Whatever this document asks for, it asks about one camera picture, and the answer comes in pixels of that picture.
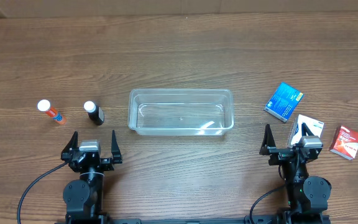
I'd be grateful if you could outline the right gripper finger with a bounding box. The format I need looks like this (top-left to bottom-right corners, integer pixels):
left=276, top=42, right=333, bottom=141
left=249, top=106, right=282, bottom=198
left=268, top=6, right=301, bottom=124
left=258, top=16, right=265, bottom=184
left=259, top=124, right=276, bottom=156
left=301, top=123, right=314, bottom=136

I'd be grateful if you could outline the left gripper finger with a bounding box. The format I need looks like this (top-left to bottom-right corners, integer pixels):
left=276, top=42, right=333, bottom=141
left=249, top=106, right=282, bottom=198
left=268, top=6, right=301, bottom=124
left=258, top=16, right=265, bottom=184
left=111, top=130, right=122, bottom=164
left=60, top=131, right=78, bottom=161

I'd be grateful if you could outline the white bandage box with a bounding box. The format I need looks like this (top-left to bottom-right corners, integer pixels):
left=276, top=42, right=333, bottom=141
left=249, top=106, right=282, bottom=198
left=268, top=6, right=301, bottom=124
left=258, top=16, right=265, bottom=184
left=287, top=114, right=324, bottom=147

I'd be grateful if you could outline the blue lozenge box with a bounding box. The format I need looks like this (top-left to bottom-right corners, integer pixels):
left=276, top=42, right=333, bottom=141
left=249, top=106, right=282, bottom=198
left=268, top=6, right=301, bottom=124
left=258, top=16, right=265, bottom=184
left=264, top=82, right=303, bottom=123

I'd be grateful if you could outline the black bottle white cap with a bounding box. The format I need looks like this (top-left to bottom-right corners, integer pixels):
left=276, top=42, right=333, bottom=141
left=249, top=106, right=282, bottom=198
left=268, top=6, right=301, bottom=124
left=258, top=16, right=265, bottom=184
left=83, top=101, right=104, bottom=126

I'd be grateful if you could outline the red small box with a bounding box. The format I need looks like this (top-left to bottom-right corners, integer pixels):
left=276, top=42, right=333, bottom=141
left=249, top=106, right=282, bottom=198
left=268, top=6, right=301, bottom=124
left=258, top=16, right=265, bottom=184
left=329, top=126, right=358, bottom=160

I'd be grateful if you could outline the orange tube white cap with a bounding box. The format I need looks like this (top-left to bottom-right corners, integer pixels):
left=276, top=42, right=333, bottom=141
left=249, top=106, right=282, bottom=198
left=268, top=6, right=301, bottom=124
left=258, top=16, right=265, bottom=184
left=37, top=100, right=67, bottom=124

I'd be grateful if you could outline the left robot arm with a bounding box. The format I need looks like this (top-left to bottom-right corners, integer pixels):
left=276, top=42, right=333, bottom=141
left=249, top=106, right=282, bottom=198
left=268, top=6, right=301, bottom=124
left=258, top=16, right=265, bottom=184
left=61, top=131, right=122, bottom=223

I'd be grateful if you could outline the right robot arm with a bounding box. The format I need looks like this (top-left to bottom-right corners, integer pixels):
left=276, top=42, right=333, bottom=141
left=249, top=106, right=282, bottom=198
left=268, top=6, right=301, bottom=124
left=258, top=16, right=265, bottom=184
left=259, top=123, right=332, bottom=223

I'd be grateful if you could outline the clear plastic container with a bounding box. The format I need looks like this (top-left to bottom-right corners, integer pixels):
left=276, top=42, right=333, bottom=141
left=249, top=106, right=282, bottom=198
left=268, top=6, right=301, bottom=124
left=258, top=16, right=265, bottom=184
left=127, top=88, right=234, bottom=136

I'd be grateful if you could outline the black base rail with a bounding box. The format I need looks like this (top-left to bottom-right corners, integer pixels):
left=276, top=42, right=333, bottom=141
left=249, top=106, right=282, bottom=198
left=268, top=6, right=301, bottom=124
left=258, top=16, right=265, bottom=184
left=54, top=214, right=332, bottom=224

